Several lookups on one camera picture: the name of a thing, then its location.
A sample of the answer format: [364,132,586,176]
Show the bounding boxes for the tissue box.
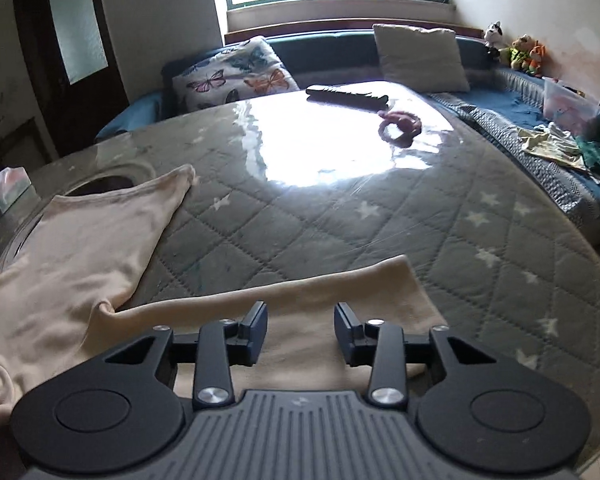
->
[0,166,32,216]

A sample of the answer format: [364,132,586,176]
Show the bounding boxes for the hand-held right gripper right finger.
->
[333,302,498,406]

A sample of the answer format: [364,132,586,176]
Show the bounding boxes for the blue sofa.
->
[95,30,600,233]

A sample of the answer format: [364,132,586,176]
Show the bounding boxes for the beige shirt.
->
[0,164,449,423]

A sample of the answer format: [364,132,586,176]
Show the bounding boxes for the beige pillow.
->
[373,24,471,93]

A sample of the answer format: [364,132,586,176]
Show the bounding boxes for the yellow patterned garment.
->
[517,122,588,167]

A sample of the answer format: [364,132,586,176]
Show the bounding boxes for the black and white plush toy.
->
[483,21,505,62]

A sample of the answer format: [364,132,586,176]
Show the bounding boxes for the clear plastic storage box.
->
[542,76,600,137]

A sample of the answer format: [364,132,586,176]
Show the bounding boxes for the grey quilted star table cover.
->
[0,80,600,466]

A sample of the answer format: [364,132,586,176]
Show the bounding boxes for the orange plush toy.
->
[526,41,548,77]

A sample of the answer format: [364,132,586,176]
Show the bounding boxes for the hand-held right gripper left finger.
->
[103,301,269,409]

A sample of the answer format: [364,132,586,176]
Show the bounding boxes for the dark wooden door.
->
[11,0,129,158]

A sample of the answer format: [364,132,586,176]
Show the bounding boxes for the pink ring toy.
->
[377,110,423,148]

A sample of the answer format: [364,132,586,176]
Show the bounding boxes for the black remote control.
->
[305,85,389,108]

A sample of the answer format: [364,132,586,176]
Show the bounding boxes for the brown orange plush toys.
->
[509,34,536,72]

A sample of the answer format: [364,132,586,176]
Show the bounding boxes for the green garment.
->
[577,137,600,181]

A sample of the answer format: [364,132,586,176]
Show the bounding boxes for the butterfly print pillow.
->
[171,36,301,114]

